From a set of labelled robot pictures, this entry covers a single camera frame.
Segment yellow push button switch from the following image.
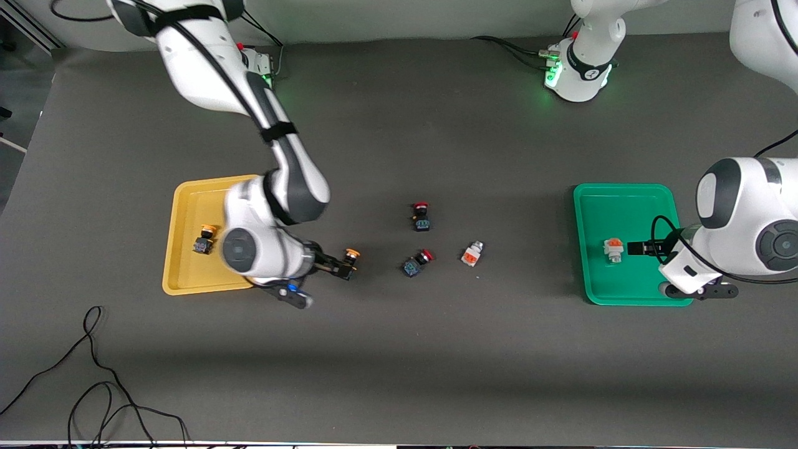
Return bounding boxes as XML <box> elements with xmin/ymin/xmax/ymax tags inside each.
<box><xmin>335</xmin><ymin>248</ymin><xmax>362</xmax><ymax>281</ymax></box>
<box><xmin>192</xmin><ymin>224</ymin><xmax>218</xmax><ymax>256</ymax></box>

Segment green plastic tray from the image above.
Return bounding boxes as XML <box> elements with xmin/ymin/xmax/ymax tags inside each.
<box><xmin>573</xmin><ymin>183</ymin><xmax>695</xmax><ymax>307</ymax></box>

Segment yellow plastic tray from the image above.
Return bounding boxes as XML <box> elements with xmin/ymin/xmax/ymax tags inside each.
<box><xmin>162</xmin><ymin>175</ymin><xmax>266</xmax><ymax>296</ymax></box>

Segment black left arm wrist cable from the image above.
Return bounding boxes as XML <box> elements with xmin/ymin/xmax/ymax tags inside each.
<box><xmin>651</xmin><ymin>128</ymin><xmax>798</xmax><ymax>286</ymax></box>

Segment black right arm base cables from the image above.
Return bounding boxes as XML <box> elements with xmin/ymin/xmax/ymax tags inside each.
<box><xmin>240</xmin><ymin>9</ymin><xmax>285</xmax><ymax>80</ymax></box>

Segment black arm base cables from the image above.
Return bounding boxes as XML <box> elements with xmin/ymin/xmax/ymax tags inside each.
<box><xmin>471</xmin><ymin>14</ymin><xmax>584</xmax><ymax>70</ymax></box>
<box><xmin>240</xmin><ymin>9</ymin><xmax>285</xmax><ymax>80</ymax></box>

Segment thin black loose cable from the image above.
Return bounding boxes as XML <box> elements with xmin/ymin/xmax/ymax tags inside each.
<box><xmin>0</xmin><ymin>306</ymin><xmax>190</xmax><ymax>448</ymax></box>

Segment black left arm base cables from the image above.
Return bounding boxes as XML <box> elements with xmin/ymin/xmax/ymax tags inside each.
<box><xmin>471</xmin><ymin>14</ymin><xmax>584</xmax><ymax>70</ymax></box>

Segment aluminium profile rail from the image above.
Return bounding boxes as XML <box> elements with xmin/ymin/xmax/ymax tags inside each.
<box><xmin>0</xmin><ymin>0</ymin><xmax>66</xmax><ymax>52</ymax></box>

